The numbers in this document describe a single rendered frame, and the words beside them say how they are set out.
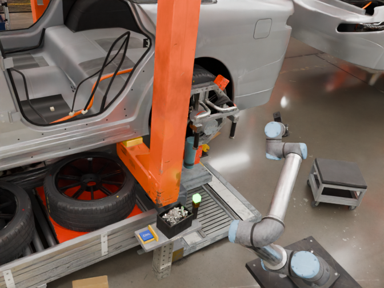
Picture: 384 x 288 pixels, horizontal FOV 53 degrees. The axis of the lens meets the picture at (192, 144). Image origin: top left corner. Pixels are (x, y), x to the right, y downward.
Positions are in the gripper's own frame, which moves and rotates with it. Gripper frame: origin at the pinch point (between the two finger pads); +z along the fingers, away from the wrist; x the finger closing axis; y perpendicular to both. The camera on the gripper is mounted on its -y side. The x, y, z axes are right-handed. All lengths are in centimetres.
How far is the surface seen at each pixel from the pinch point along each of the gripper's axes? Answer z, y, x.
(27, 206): -77, 3, -159
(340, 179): 104, 50, 12
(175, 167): -39, 6, -66
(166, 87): -73, -35, -40
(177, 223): -41, 40, -75
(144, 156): -33, -8, -90
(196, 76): 3, -56, -51
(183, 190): 5, 22, -89
